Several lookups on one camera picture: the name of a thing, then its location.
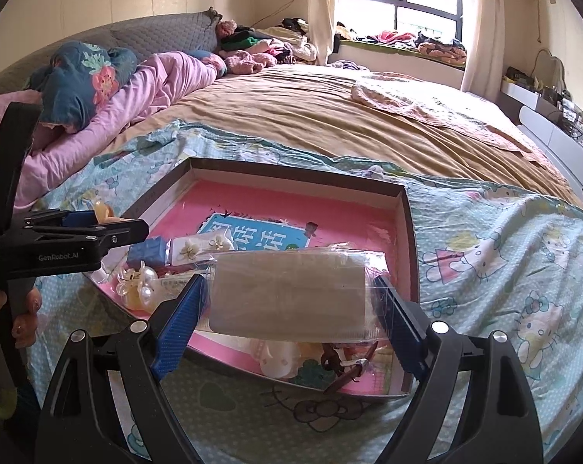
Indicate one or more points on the pearl hair clip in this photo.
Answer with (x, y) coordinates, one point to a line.
(149, 290)

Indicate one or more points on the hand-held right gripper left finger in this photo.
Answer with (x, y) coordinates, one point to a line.
(190, 319)

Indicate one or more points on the pile of clothes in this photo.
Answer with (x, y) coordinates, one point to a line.
(267, 46)

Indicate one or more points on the clothes heap by window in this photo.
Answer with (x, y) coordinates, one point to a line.
(436, 48)

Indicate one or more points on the wavy edged mirror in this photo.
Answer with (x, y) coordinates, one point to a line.
(549, 70)

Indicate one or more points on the small amber hair clip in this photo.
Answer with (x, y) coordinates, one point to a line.
(103, 210)

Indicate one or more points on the cartoon printed blanket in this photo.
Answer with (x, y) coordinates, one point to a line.
(489, 232)

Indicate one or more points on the blue floral pillow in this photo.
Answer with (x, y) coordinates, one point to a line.
(79, 82)

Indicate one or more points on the white plastic hair clip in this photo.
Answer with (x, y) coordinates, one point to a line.
(281, 360)

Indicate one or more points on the cream curtain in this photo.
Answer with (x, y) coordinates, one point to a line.
(325, 9)
(484, 19)

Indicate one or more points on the tan bedsheet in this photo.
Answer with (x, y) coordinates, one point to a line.
(320, 116)

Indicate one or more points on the light patterned thin blanket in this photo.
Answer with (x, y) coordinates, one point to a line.
(397, 96)

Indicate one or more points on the pink quilt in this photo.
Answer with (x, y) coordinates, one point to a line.
(165, 77)

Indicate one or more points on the white and grey dresser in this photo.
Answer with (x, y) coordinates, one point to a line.
(557, 135)

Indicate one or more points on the brown cardboard box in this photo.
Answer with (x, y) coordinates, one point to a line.
(296, 167)

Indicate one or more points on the clear bag with grey card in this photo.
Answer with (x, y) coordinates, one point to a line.
(291, 295)

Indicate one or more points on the person's left hand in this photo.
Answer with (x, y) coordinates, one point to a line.
(28, 321)

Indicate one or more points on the cluttered cosmetics row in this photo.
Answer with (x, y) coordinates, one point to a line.
(571, 111)

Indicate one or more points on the pink printed book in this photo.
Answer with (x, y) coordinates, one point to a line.
(359, 222)

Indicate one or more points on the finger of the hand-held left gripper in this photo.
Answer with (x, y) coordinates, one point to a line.
(117, 232)
(50, 217)

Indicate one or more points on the flower earrings card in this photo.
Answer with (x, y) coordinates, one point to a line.
(199, 249)

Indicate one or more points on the white window seat ledge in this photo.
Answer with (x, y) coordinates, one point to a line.
(397, 60)

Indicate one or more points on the grey quilted headboard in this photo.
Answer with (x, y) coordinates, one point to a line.
(151, 34)

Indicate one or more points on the small blue box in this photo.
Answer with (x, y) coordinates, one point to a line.
(146, 251)

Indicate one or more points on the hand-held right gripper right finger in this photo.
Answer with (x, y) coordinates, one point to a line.
(402, 319)

